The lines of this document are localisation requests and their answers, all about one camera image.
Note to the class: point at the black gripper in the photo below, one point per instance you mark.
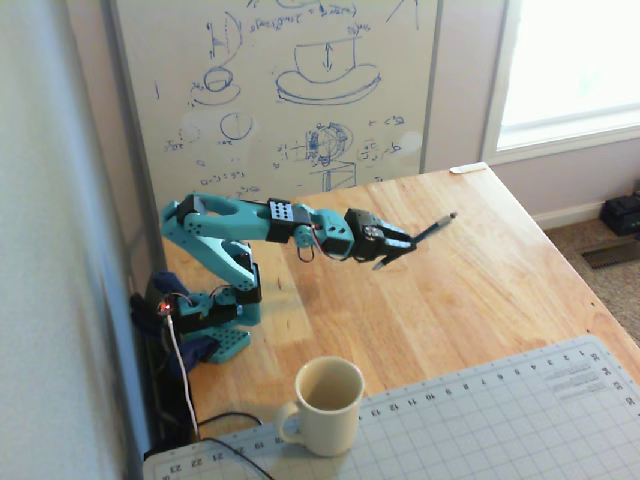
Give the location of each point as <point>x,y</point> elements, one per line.
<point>369,237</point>

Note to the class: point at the dark grey pen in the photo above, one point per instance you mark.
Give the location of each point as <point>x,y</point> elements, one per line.
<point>435,226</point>

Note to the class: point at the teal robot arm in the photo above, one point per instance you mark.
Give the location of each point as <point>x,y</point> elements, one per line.
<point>220,225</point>

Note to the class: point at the cream ceramic mug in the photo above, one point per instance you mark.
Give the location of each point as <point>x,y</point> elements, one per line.
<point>330,427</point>

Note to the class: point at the small white flat strip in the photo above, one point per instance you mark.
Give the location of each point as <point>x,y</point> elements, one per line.
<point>467,168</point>

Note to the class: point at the whiteboard with blue drawings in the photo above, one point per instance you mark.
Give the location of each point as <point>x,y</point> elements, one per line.
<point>280,115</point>

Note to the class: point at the grey gridded cutting mat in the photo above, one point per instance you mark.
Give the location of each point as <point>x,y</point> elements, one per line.
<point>475,425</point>

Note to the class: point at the brown floor vent grille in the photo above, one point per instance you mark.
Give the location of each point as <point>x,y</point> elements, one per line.
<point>612,254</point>

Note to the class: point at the black box on floor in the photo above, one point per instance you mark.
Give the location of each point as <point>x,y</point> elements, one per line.
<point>622,215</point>

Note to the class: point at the blue table clamp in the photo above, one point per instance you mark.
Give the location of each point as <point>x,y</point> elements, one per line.
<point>192,352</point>

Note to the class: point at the white framed window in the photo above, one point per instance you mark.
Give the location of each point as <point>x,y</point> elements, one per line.
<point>575,70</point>

